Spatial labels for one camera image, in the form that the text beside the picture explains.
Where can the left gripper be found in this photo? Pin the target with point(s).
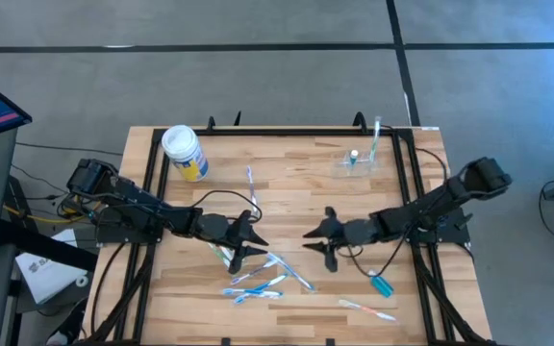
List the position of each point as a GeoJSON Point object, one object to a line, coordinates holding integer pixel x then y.
{"type": "Point", "coordinates": [214, 227]}

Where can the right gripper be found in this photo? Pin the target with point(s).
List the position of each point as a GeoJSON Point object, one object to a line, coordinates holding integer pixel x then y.
{"type": "Point", "coordinates": [361, 233]}

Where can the green toothbrush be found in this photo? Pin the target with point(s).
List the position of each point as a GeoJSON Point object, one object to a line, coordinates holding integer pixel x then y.
{"type": "Point", "coordinates": [219, 254]}

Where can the teal mouthwash bottle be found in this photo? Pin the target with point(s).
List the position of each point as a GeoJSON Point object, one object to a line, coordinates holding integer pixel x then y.
{"type": "Point", "coordinates": [383, 287]}
{"type": "Point", "coordinates": [354, 155]}

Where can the teal toothbrush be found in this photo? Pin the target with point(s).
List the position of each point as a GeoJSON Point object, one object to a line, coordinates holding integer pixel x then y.
{"type": "Point", "coordinates": [375, 139]}

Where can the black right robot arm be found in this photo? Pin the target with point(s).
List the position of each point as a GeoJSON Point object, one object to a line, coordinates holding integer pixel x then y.
{"type": "Point", "coordinates": [450, 192]}

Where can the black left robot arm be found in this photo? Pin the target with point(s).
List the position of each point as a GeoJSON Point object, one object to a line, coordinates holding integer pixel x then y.
{"type": "Point", "coordinates": [133, 197]}

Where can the clear acrylic organizer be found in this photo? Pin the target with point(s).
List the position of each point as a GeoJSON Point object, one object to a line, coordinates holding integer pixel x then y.
{"type": "Point", "coordinates": [342, 170]}

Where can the yellow disinfecting wipes canister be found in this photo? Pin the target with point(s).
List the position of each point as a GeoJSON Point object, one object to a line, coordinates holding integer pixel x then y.
{"type": "Point", "coordinates": [181, 144]}

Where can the white papers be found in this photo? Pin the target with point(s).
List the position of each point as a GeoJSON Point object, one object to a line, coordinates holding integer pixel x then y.
{"type": "Point", "coordinates": [46, 274]}

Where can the black aluminium table frame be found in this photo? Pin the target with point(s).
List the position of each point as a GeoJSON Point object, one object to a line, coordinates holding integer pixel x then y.
{"type": "Point", "coordinates": [258, 130]}

